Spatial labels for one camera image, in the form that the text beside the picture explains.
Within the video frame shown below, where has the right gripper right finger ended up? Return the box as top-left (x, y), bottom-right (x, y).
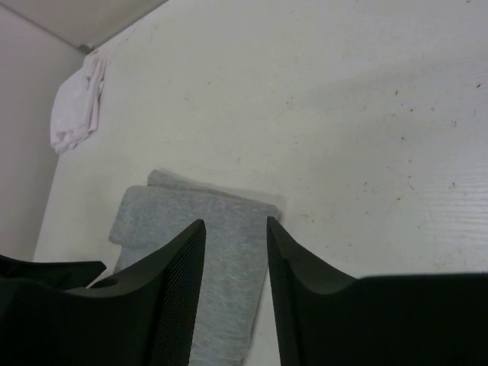
top-left (267, 217), bottom-right (487, 365)

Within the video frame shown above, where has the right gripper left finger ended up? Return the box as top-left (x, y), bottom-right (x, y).
top-left (1, 220), bottom-right (206, 365)

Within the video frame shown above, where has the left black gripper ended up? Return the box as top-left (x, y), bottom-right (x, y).
top-left (1, 255), bottom-right (107, 291)

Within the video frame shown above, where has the grey tank top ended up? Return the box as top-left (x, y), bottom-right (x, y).
top-left (109, 170), bottom-right (280, 365)

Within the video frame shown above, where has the folded white tank top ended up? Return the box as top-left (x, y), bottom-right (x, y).
top-left (50, 53), bottom-right (107, 155)

